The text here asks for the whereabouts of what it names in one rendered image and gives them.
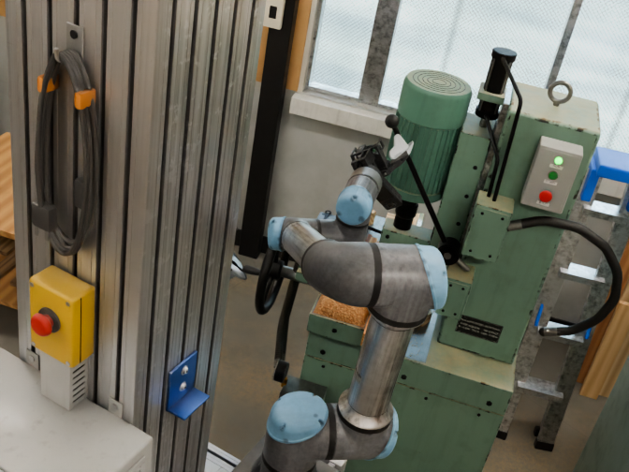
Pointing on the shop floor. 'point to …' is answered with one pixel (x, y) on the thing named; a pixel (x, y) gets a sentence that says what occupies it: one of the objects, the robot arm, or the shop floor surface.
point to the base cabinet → (418, 426)
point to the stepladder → (599, 166)
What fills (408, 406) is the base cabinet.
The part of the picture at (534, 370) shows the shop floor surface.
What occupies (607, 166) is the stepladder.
